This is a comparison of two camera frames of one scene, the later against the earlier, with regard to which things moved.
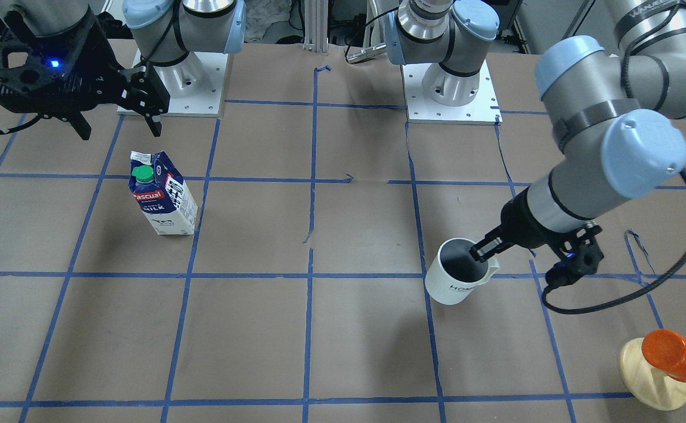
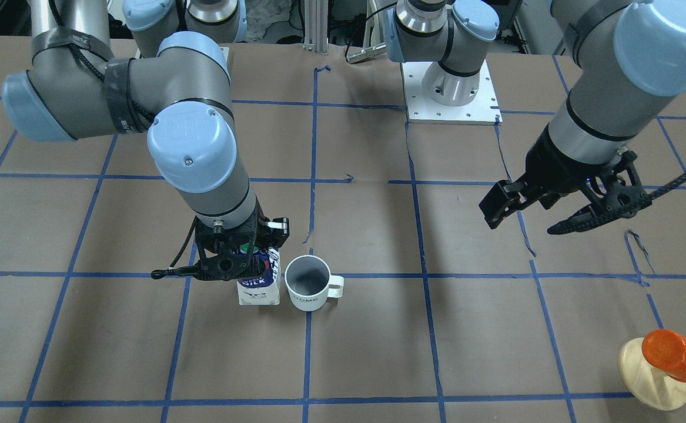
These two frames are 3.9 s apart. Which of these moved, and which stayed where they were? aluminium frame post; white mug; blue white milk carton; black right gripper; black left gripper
Moved: white mug; black left gripper; blue white milk carton; black right gripper
Stayed: aluminium frame post
